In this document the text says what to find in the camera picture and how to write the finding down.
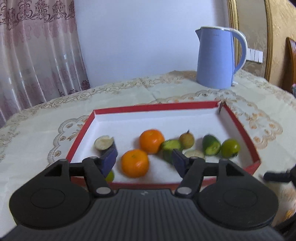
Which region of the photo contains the cream embroidered tablecloth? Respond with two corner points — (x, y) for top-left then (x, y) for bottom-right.
(1, 70), (295, 235)

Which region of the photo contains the blue electric kettle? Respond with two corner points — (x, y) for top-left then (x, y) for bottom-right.
(196, 26), (248, 89)

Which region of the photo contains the green cucumber cylinder piece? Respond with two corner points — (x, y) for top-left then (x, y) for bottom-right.
(161, 139), (183, 163)

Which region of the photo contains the white wall switch plate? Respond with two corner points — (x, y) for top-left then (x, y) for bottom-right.
(246, 48), (263, 63)

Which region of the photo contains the gold mirror frame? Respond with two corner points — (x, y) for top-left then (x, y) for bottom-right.
(226, 1), (273, 80)

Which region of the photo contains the brown longan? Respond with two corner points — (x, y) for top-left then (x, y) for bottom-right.
(179, 130), (195, 150)

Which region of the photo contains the wooden chair back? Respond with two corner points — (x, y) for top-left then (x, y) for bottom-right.
(282, 37), (295, 93)

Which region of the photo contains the pink floral curtain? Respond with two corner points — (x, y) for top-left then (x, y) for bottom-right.
(1, 1), (90, 125)

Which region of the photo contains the dark green cucumber end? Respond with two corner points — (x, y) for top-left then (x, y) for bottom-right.
(202, 135), (221, 156)

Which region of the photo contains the orange mandarin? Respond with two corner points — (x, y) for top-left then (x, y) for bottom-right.
(139, 129), (165, 154)
(120, 149), (149, 178)

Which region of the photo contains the green round plum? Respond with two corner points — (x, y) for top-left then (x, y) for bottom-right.
(105, 170), (114, 183)
(221, 138), (240, 159)

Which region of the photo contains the red shallow box tray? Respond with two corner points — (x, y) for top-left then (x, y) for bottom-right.
(67, 101), (261, 189)

